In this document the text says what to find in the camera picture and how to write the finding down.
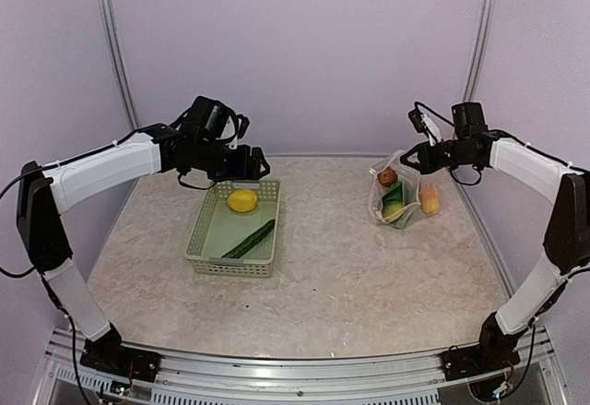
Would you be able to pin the yellow lemon toy front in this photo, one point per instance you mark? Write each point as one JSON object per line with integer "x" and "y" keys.
{"x": 392, "y": 211}

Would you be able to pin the aluminium frame post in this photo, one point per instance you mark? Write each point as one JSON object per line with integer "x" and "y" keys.
{"x": 108, "y": 19}
{"x": 477, "y": 60}

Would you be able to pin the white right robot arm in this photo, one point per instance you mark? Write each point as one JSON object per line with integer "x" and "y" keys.
{"x": 556, "y": 215}

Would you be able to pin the front aluminium rail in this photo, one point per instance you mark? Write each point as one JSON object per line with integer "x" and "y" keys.
{"x": 186, "y": 377}

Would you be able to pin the dark green cucumber toy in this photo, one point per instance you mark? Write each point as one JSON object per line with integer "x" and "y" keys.
{"x": 251, "y": 241}

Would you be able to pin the left aluminium frame post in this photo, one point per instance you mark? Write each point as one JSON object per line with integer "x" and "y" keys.
{"x": 108, "y": 19}

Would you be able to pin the green bok choy toy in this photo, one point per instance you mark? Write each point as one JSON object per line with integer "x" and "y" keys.
{"x": 400, "y": 191}

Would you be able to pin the yellow lemon toy back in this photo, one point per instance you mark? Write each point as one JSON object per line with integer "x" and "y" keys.
{"x": 243, "y": 201}

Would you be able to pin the yellow lemon toy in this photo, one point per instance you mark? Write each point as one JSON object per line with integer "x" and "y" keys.
{"x": 392, "y": 211}
{"x": 243, "y": 201}

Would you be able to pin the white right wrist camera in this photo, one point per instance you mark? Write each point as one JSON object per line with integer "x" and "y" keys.
{"x": 424, "y": 125}

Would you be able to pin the beige perforated plastic basket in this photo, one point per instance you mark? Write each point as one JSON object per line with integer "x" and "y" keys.
{"x": 216, "y": 229}

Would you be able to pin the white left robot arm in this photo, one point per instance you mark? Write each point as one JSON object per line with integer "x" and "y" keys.
{"x": 47, "y": 192}

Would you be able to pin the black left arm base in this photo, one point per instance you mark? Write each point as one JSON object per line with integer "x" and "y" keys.
{"x": 110, "y": 356}

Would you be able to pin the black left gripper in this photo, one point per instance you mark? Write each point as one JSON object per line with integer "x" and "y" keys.
{"x": 246, "y": 169}

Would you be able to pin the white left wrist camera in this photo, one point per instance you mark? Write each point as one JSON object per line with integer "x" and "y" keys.
{"x": 235, "y": 130}

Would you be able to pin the brown round cake toy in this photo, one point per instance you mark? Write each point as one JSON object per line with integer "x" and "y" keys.
{"x": 387, "y": 177}

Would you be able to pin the clear zip top bag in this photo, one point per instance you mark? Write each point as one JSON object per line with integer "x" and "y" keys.
{"x": 377, "y": 191}

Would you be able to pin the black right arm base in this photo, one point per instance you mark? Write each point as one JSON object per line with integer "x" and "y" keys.
{"x": 481, "y": 359}

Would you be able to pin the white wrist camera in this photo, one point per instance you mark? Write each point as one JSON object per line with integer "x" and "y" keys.
{"x": 235, "y": 130}
{"x": 424, "y": 125}

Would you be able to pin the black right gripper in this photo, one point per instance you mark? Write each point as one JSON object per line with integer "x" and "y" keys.
{"x": 428, "y": 161}

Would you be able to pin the right aluminium frame post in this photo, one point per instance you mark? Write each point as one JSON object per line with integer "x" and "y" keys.
{"x": 477, "y": 60}

